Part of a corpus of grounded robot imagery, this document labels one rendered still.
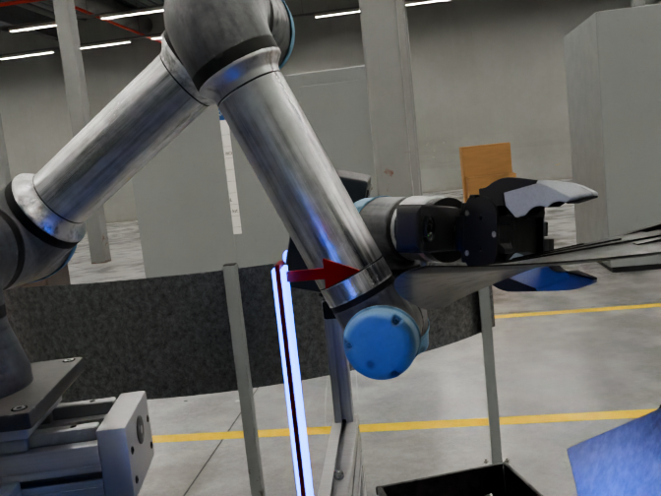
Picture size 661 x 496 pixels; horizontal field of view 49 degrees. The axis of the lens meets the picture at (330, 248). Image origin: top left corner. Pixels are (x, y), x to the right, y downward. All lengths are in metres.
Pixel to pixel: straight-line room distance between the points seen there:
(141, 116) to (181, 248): 6.11
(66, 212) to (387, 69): 4.03
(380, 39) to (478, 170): 4.01
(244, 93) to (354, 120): 5.87
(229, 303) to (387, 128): 2.77
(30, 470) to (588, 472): 0.60
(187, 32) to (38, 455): 0.49
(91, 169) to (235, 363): 1.49
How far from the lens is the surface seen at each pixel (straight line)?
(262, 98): 0.73
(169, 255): 7.06
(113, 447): 0.88
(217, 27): 0.75
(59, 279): 7.42
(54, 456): 0.90
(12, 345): 0.94
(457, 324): 2.71
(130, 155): 0.93
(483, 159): 8.65
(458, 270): 0.48
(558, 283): 0.66
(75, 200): 0.97
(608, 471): 0.63
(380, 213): 0.84
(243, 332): 2.33
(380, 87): 4.87
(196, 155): 6.89
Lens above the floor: 1.27
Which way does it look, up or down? 7 degrees down
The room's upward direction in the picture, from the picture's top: 6 degrees counter-clockwise
